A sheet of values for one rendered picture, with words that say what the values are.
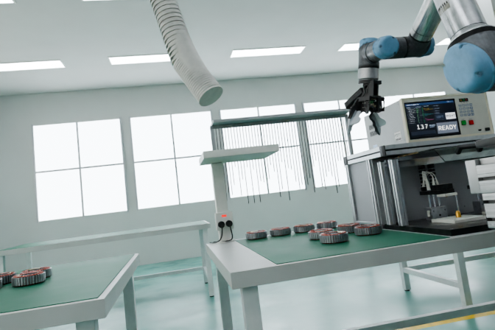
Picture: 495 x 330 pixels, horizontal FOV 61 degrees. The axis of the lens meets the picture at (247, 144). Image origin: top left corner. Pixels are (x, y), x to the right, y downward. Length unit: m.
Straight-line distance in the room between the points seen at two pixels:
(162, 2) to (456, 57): 1.95
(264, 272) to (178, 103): 7.01
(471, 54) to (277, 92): 7.54
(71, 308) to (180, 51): 1.67
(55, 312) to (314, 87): 7.88
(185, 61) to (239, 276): 1.50
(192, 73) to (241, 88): 5.95
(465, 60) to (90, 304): 1.10
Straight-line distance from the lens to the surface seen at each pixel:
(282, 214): 8.21
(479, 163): 1.27
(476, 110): 2.21
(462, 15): 1.16
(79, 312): 1.26
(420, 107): 2.05
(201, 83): 2.40
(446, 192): 1.95
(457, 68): 1.10
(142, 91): 8.27
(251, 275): 1.33
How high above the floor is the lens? 0.97
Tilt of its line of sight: 7 degrees up
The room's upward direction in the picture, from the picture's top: 7 degrees counter-clockwise
